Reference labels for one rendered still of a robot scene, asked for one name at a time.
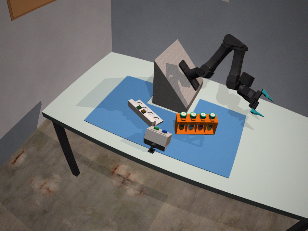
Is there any white cap tray with round nests and two lamps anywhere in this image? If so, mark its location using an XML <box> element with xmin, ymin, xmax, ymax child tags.
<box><xmin>128</xmin><ymin>99</ymin><xmax>163</xmax><ymax>127</ymax></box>

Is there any blue bench mat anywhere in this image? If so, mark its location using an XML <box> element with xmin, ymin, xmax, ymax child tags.
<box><xmin>84</xmin><ymin>76</ymin><xmax>246</xmax><ymax>178</ymax></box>

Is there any green screw cap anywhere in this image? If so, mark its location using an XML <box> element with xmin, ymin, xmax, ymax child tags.
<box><xmin>209</xmin><ymin>113</ymin><xmax>216</xmax><ymax>119</ymax></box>
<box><xmin>180</xmin><ymin>112</ymin><xmax>187</xmax><ymax>118</ymax></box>
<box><xmin>190</xmin><ymin>112</ymin><xmax>197</xmax><ymax>118</ymax></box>
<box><xmin>200</xmin><ymin>112</ymin><xmax>206</xmax><ymax>119</ymax></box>

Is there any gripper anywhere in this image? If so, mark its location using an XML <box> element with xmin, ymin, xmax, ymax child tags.
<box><xmin>249</xmin><ymin>89</ymin><xmax>273</xmax><ymax>117</ymax></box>

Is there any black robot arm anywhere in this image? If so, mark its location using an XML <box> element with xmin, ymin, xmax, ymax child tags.
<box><xmin>179</xmin><ymin>34</ymin><xmax>256</xmax><ymax>103</ymax></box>

